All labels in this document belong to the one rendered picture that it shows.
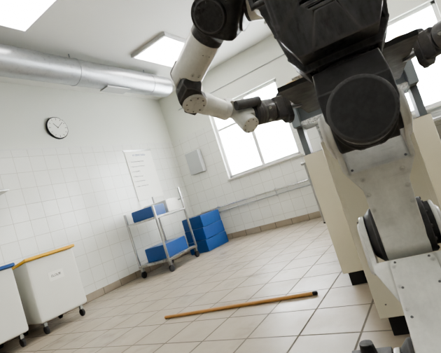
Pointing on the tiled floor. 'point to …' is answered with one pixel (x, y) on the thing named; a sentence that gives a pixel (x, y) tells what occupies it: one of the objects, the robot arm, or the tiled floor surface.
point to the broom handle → (243, 304)
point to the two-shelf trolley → (162, 239)
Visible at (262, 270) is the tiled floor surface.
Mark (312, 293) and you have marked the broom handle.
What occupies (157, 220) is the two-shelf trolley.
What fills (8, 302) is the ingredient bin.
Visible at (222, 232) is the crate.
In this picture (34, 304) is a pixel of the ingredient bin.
